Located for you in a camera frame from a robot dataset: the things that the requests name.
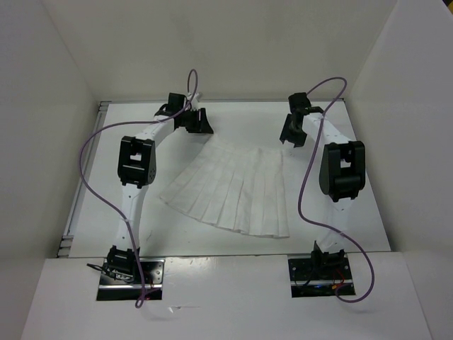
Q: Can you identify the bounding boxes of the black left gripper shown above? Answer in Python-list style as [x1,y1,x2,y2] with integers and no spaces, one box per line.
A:
[178,108,214,134]

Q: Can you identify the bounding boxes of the white pleated skirt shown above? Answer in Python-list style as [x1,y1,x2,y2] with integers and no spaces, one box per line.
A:
[160,137,289,239]

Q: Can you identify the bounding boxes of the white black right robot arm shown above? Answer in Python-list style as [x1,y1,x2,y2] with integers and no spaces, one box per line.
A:
[280,107,365,232]

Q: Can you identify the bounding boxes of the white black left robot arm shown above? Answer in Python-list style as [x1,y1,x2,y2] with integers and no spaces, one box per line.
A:
[104,108,213,283]

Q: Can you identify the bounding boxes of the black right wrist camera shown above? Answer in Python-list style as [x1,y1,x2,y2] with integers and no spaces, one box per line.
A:
[288,92,311,114]

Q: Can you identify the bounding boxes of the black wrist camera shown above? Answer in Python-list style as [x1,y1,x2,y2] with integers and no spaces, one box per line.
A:
[288,92,311,114]
[154,93,192,119]

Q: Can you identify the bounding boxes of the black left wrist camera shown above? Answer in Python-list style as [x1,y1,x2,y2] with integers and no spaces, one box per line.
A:
[154,93,192,119]

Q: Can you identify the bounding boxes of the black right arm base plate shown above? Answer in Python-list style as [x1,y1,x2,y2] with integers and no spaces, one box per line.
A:
[287,256,355,298]

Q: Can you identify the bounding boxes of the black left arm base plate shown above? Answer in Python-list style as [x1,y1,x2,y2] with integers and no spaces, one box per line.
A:
[96,259,165,302]

